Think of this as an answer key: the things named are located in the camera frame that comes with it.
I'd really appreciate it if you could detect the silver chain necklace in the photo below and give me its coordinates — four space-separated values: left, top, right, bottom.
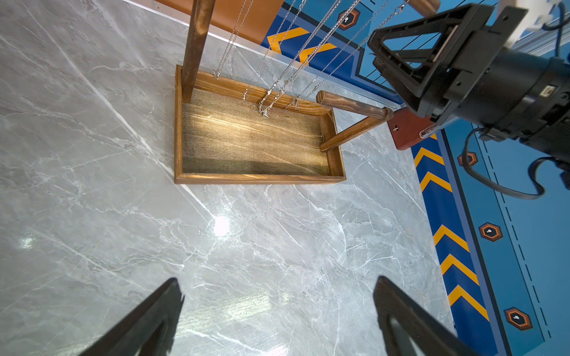
284 0 411 110

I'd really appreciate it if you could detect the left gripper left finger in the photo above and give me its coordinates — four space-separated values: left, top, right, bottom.
82 277 184 355

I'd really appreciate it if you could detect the wooden jewelry display stand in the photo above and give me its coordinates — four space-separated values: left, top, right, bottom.
174 0 441 185

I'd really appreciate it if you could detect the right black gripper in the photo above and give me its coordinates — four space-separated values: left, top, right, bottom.
368 4 530 127

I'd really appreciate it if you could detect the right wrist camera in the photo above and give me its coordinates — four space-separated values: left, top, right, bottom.
497 0 563 48

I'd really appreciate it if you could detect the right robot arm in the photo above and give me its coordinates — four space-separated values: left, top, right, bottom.
368 3 569 161

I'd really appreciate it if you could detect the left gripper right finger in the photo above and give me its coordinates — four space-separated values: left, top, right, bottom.
373 275 476 355

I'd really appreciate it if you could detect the red corner block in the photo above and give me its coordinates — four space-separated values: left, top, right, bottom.
387 108 435 151

